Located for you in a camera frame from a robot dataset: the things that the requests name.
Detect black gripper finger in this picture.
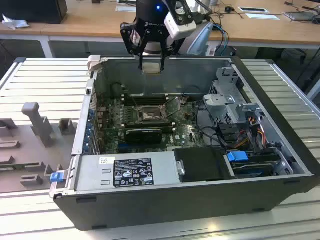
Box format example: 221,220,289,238
119,22,149,71
159,39,182,73

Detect silver CPU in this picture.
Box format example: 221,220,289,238
143,62,162,75

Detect metal socket cover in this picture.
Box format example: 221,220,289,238
164,95,184,118

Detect black RAM slot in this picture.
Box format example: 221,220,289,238
123,122,175,127
124,98,168,103
124,96,168,100
123,120,175,124
123,125,175,129
124,94,168,98
124,101,168,106

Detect wooden office desk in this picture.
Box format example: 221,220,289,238
0,0,320,50

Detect silver metal drive cage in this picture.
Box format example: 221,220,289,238
202,66,266,127

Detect green motherboard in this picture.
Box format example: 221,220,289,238
96,96,226,155

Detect black graphics card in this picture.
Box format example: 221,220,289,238
124,128,163,145

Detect black box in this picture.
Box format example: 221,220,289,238
0,0,68,25

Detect white paper sheet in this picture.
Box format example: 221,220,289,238
246,12,281,21

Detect crumpled white paper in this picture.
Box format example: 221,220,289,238
1,13,31,31

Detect hard disk in blue carrier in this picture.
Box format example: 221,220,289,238
226,149,281,179

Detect silver power supply unit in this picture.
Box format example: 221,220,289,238
66,151,181,192

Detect grey tablet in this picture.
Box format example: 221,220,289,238
282,11,316,22

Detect black PC case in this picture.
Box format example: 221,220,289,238
49,55,320,232

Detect blue case latch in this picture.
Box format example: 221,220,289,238
49,171,63,183

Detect grey parts rack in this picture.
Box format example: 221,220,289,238
0,101,78,195

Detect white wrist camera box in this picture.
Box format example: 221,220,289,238
163,11,198,41

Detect grey plastic case handle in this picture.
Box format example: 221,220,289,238
87,55,102,74

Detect desk cable hatch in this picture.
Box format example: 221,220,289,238
237,6,270,13

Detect coloured power wire bundle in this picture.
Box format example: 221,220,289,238
234,117,270,151

